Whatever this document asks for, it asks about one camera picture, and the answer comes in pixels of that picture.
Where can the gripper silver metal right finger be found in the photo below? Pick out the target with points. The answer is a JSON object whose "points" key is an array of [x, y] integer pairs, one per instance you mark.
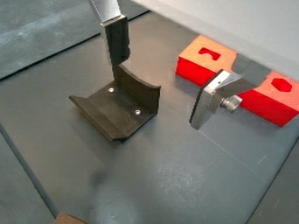
{"points": [[220, 93]]}

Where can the black curved holder stand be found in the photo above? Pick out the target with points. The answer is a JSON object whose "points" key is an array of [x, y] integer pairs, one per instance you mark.
{"points": [[122, 106]]}

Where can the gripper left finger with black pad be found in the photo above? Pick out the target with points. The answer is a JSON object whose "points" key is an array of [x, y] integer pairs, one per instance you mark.
{"points": [[114, 29]]}

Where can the red shape-sorting board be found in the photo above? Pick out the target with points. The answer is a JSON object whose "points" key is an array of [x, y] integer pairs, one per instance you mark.
{"points": [[274, 99]]}

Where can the brown three-prong block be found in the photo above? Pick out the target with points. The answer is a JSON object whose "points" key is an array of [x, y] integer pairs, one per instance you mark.
{"points": [[69, 219]]}

